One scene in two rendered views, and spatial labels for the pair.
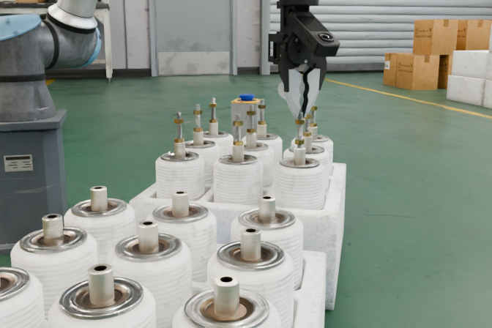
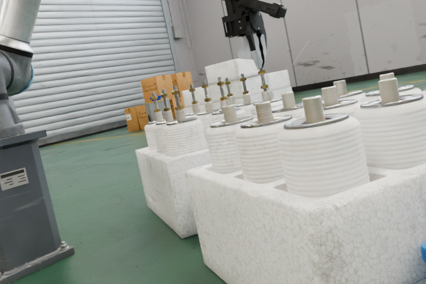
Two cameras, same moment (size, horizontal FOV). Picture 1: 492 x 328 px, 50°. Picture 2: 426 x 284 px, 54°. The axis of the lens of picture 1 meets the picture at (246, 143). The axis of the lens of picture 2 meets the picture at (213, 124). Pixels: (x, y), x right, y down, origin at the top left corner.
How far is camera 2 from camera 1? 0.65 m
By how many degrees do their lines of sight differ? 33
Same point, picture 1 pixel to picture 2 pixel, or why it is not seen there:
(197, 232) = not seen: hidden behind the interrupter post
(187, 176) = (200, 130)
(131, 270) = (352, 109)
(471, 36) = (181, 83)
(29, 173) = (26, 187)
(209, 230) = not seen: hidden behind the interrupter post
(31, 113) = (14, 129)
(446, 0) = (144, 70)
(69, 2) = (14, 28)
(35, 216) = (38, 229)
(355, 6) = (82, 83)
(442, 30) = (163, 82)
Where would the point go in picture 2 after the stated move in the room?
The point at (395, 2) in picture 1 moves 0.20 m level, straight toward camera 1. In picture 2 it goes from (110, 76) to (111, 75)
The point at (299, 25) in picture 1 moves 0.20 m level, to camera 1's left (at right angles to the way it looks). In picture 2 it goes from (255, 1) to (186, 6)
